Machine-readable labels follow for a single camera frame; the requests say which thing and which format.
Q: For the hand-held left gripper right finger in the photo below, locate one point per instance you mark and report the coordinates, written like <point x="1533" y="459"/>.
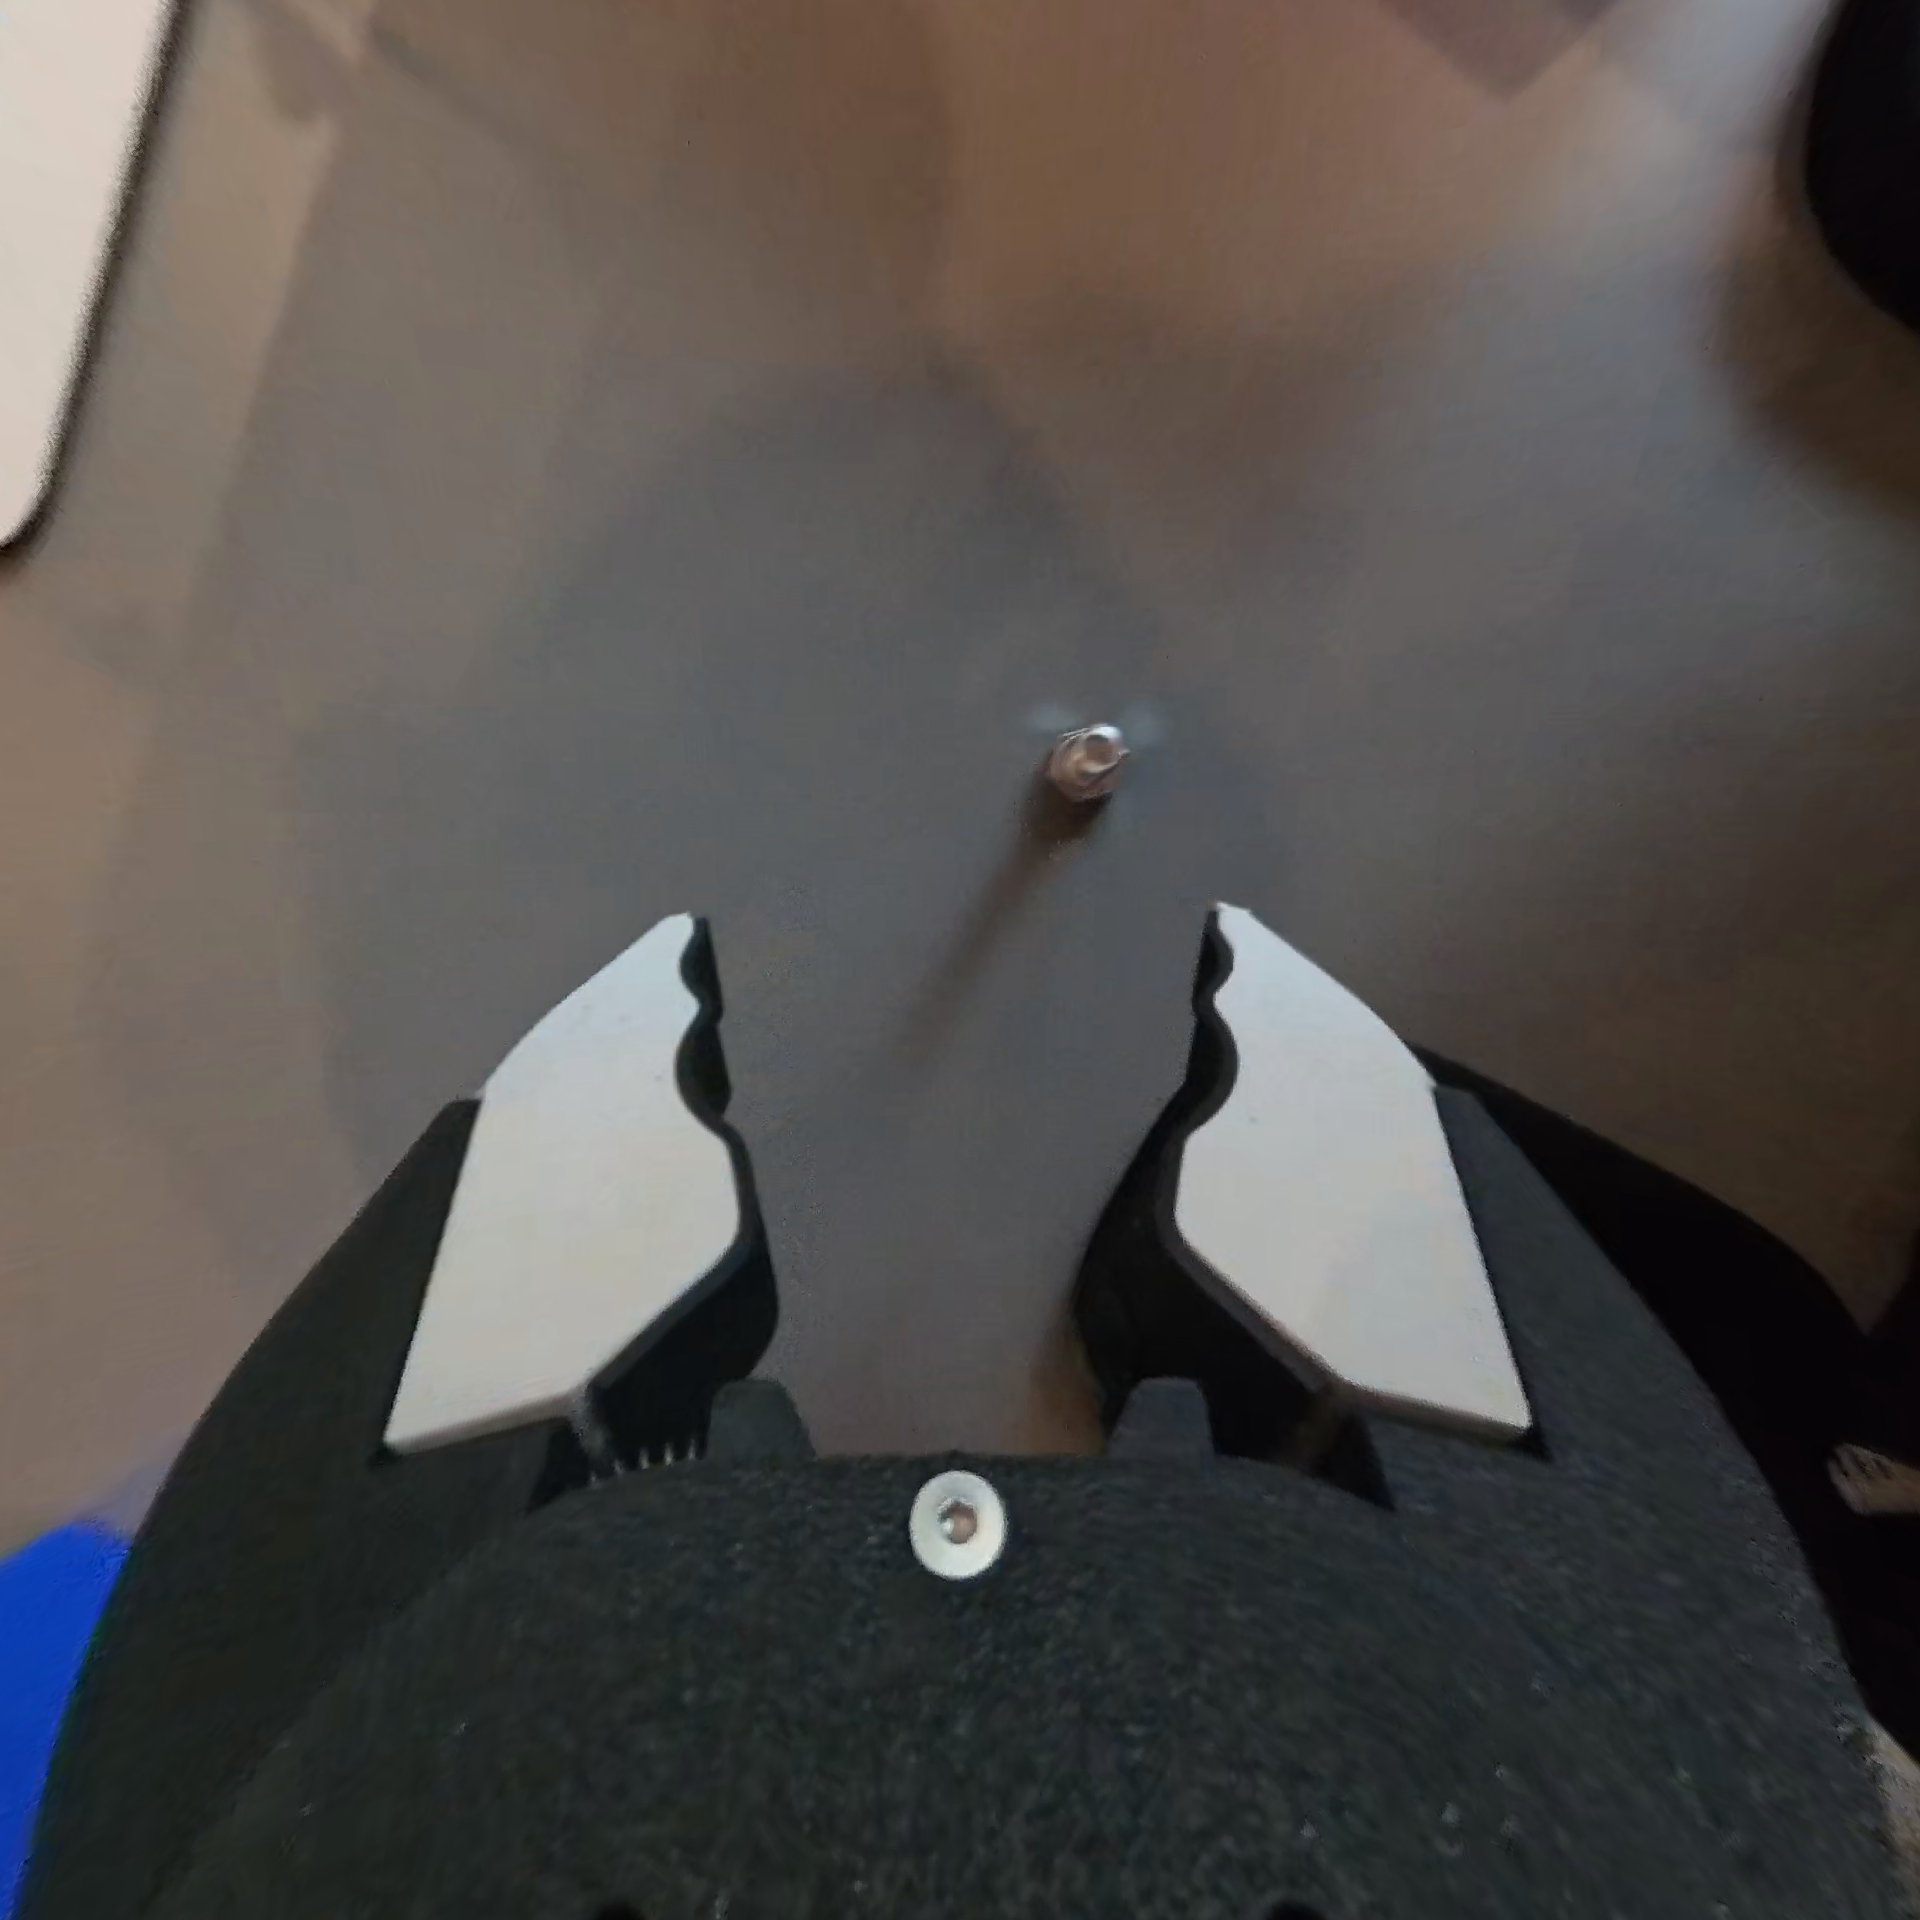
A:
<point x="1335" y="1215"/>

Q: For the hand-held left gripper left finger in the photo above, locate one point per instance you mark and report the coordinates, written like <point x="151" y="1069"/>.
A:
<point x="585" y="1200"/>

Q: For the silver hex bolt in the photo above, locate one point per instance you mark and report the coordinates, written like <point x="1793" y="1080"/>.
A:
<point x="1082" y="759"/>

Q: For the blue plastic bin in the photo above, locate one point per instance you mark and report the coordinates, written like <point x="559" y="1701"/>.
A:
<point x="45" y="1680"/>

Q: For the instruction sheet sign stand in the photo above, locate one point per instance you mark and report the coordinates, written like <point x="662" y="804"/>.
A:
<point x="61" y="224"/>

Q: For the black quilted armrest pad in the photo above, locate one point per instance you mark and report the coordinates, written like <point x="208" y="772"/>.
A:
<point x="1868" y="151"/>

